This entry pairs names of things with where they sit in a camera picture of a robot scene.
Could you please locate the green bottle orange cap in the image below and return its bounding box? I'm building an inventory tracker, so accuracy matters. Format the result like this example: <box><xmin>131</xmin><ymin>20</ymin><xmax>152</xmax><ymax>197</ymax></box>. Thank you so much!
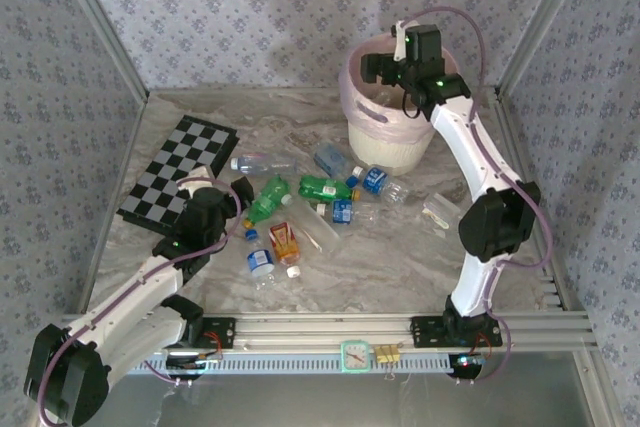
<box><xmin>242</xmin><ymin>174</ymin><xmax>294</xmax><ymax>228</ymax></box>

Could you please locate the clear bottle blue label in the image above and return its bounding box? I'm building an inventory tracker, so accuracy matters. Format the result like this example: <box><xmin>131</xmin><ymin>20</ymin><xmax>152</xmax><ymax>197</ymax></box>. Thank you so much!
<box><xmin>229</xmin><ymin>153</ymin><xmax>299</xmax><ymax>176</ymax></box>

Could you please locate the orange juice bottle red label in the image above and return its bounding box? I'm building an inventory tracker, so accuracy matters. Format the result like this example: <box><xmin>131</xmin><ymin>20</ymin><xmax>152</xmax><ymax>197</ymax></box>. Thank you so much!
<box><xmin>268</xmin><ymin>221</ymin><xmax>303</xmax><ymax>267</ymax></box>

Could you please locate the blue-label clear bottle blue cap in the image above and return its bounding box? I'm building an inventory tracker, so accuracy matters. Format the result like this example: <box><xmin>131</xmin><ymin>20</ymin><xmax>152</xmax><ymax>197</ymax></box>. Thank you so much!
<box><xmin>243</xmin><ymin>228</ymin><xmax>279</xmax><ymax>291</ymax></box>

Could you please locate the tall clear Ganten bottle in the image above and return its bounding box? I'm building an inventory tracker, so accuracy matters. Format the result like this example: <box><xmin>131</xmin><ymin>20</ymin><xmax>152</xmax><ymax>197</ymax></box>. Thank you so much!
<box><xmin>281</xmin><ymin>193</ymin><xmax>342</xmax><ymax>254</ymax></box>

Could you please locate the green bottle white label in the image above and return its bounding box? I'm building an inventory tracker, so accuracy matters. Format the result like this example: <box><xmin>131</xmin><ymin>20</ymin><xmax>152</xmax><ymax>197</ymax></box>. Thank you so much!
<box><xmin>298</xmin><ymin>174</ymin><xmax>362</xmax><ymax>201</ymax></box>

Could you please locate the clear plastic package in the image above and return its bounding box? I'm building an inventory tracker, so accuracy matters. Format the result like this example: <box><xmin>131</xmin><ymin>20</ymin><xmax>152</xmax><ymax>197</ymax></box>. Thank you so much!
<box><xmin>422</xmin><ymin>192</ymin><xmax>463</xmax><ymax>238</ymax></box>

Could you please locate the pink plastic bin liner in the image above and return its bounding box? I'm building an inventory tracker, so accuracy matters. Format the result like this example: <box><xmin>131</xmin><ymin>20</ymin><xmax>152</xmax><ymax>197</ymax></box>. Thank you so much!
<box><xmin>338</xmin><ymin>31</ymin><xmax>461</xmax><ymax>143</ymax></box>

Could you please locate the cream plastic bin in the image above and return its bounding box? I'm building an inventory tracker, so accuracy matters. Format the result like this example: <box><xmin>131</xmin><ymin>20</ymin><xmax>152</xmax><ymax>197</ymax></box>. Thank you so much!
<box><xmin>338</xmin><ymin>31</ymin><xmax>461</xmax><ymax>177</ymax></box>

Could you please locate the black grey chessboard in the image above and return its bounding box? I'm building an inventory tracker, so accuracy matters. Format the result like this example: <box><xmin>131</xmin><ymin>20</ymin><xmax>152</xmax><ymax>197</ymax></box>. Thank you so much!
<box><xmin>115</xmin><ymin>115</ymin><xmax>240</xmax><ymax>238</ymax></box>

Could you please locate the small electronics board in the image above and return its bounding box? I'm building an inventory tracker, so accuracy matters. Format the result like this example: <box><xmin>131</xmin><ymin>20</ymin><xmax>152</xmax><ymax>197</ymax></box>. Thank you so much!
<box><xmin>449</xmin><ymin>352</ymin><xmax>489</xmax><ymax>373</ymax></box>
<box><xmin>164</xmin><ymin>352</ymin><xmax>224</xmax><ymax>373</ymax></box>

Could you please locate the small teal clock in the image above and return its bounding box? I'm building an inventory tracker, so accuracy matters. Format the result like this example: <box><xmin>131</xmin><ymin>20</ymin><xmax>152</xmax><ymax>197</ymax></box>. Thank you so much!
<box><xmin>340</xmin><ymin>340</ymin><xmax>371</xmax><ymax>374</ymax></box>

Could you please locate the aluminium side rail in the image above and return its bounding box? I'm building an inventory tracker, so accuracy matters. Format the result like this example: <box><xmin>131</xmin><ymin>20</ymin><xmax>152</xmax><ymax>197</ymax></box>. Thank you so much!
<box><xmin>74</xmin><ymin>91</ymin><xmax>151</xmax><ymax>316</ymax></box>
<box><xmin>489</xmin><ymin>88</ymin><xmax>601</xmax><ymax>348</ymax></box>

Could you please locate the red wire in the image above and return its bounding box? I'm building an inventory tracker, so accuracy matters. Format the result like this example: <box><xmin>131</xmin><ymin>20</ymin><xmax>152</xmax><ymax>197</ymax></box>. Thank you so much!
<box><xmin>472</xmin><ymin>334</ymin><xmax>494</xmax><ymax>361</ymax></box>
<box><xmin>204</xmin><ymin>329</ymin><xmax>225</xmax><ymax>361</ymax></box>

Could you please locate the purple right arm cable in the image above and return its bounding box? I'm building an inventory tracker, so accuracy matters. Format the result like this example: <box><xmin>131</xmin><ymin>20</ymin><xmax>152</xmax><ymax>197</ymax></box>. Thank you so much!
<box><xmin>397</xmin><ymin>5</ymin><xmax>554</xmax><ymax>318</ymax></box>

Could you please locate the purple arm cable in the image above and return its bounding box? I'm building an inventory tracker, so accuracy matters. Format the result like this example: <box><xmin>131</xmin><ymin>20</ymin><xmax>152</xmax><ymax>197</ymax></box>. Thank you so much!
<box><xmin>397</xmin><ymin>5</ymin><xmax>554</xmax><ymax>318</ymax></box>
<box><xmin>37</xmin><ymin>174</ymin><xmax>244</xmax><ymax>426</ymax></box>

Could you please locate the aluminium frame post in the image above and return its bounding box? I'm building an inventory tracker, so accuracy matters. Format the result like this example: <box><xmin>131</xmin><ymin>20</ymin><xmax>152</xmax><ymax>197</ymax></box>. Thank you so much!
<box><xmin>494</xmin><ymin>0</ymin><xmax>599</xmax><ymax>98</ymax></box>
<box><xmin>47</xmin><ymin>0</ymin><xmax>151</xmax><ymax>103</ymax></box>

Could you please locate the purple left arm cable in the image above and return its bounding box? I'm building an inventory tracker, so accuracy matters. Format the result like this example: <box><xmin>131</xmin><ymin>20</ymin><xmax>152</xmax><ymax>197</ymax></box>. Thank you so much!
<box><xmin>37</xmin><ymin>174</ymin><xmax>244</xmax><ymax>426</ymax></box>

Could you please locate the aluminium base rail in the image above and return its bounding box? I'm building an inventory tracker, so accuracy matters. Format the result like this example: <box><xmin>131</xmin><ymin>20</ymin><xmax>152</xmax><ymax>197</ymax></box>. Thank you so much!
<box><xmin>62</xmin><ymin>314</ymin><xmax>596</xmax><ymax>351</ymax></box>

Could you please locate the grey slotted cable duct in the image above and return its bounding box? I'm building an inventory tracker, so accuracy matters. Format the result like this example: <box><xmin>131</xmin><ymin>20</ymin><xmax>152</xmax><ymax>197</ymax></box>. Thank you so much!
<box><xmin>128</xmin><ymin>349</ymin><xmax>484</xmax><ymax>376</ymax></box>

